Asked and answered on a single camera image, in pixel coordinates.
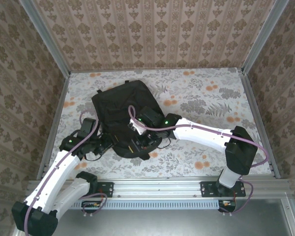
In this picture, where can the black backpack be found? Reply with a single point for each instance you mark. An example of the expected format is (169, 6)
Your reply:
(123, 103)

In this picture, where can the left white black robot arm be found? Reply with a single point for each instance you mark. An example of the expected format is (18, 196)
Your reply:
(54, 182)

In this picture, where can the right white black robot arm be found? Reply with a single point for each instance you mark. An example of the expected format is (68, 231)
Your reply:
(204, 135)

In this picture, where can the floral table cover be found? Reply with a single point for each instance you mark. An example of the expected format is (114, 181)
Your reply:
(199, 98)

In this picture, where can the grey metal panel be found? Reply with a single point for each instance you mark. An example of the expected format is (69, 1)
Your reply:
(150, 223)

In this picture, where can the aluminium table edge rail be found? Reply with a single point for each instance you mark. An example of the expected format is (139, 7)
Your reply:
(211, 69)
(54, 127)
(260, 123)

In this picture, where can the wide aluminium mounting rail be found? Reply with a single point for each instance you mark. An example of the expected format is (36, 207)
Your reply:
(157, 188)

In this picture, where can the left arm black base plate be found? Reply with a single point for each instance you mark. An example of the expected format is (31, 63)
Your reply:
(107, 189)

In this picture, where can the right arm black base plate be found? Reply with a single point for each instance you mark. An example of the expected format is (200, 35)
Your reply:
(206, 189)

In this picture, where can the aluminium frame post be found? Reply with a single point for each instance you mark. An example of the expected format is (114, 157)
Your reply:
(48, 39)
(263, 37)

